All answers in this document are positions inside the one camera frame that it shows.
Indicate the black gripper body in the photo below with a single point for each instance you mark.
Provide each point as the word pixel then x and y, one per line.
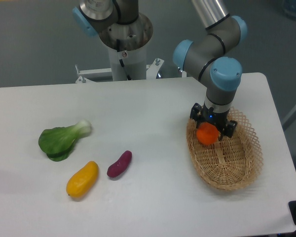
pixel 215 114

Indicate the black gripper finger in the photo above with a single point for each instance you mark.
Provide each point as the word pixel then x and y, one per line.
pixel 227 129
pixel 196 114

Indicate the orange fruit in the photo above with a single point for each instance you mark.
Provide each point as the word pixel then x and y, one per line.
pixel 207 133

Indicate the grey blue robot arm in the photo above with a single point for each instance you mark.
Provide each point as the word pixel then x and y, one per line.
pixel 205 61

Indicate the woven wicker basket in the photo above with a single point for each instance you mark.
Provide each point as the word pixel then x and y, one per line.
pixel 232 163

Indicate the purple sweet potato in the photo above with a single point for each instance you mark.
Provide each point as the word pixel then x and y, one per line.
pixel 118 167

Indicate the yellow mango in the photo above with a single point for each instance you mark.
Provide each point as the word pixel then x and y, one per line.
pixel 82 181

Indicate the green bok choy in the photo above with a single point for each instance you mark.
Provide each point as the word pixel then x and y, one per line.
pixel 59 142

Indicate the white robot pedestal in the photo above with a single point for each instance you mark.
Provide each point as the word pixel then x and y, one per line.
pixel 127 48

